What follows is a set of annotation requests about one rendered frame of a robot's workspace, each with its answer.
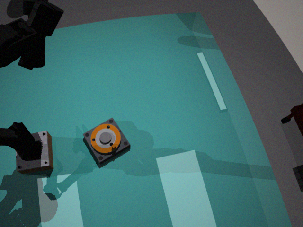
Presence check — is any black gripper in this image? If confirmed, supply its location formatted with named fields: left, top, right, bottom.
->
left=23, top=0, right=48, bottom=68

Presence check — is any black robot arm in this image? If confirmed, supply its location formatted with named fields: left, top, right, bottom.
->
left=0, top=1, right=64, bottom=161

